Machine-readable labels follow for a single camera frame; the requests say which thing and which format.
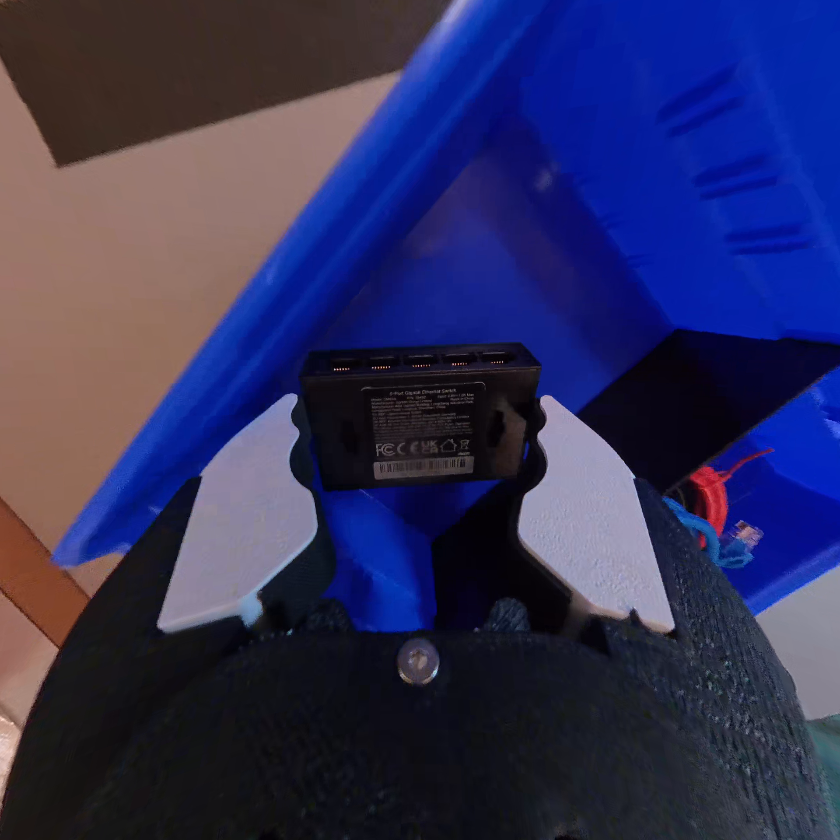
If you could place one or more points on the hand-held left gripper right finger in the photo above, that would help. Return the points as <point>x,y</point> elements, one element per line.
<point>590,512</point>

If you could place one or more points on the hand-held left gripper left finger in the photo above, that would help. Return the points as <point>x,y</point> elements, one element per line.
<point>236,518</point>

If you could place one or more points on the black ethernet switch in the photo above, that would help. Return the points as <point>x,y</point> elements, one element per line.
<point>420,420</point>

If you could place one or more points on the blue plastic bin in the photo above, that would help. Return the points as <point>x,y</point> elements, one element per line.
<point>590,197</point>

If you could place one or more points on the black flat box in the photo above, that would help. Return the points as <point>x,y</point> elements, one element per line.
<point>709,400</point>

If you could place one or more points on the brown cardboard box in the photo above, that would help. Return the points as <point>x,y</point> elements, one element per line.
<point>33,558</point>

